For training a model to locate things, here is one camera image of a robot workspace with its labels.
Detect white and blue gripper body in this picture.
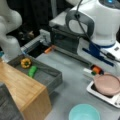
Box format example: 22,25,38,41
82,42,120,67

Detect orange toy carrot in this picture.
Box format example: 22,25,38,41
92,66,101,74

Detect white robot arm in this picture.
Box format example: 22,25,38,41
0,0,120,62

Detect pink frying pan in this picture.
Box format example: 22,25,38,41
84,68,120,96

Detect silver toaster oven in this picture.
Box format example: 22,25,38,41
49,9,94,64

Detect teal bowl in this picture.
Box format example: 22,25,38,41
69,104,100,120

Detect grey fabric drawer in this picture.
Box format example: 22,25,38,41
8,55,63,94

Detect blue white tool stand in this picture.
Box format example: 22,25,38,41
21,29,51,55

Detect green toy vegetable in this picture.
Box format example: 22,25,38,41
28,66,37,78

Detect yellow toy vegetable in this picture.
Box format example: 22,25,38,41
21,58,32,68

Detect grey fabric storage box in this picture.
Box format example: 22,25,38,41
0,83,24,120

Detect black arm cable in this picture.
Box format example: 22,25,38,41
74,0,111,58

